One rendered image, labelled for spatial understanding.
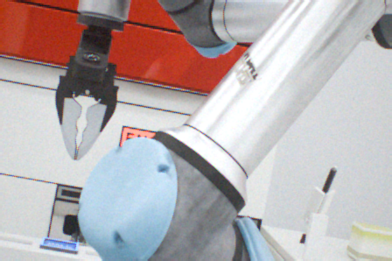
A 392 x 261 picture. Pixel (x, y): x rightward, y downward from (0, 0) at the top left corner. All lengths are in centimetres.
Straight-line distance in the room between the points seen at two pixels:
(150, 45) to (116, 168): 100
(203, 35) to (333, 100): 223
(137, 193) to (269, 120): 15
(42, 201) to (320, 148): 177
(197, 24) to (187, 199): 49
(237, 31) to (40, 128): 76
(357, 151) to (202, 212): 271
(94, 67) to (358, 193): 243
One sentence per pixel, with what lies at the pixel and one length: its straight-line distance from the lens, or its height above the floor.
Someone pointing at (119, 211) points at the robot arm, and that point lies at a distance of 82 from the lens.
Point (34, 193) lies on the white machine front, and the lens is 191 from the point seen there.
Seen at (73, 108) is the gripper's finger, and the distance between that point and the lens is 130.
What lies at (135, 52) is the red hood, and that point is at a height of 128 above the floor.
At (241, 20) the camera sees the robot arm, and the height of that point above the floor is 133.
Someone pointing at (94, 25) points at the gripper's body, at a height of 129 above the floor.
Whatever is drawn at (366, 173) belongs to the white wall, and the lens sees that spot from 354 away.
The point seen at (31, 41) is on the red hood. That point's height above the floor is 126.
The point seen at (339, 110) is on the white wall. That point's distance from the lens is 349.
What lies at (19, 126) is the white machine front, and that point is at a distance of 190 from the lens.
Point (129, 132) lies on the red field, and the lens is 189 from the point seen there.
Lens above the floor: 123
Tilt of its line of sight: 3 degrees down
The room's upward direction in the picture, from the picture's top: 11 degrees clockwise
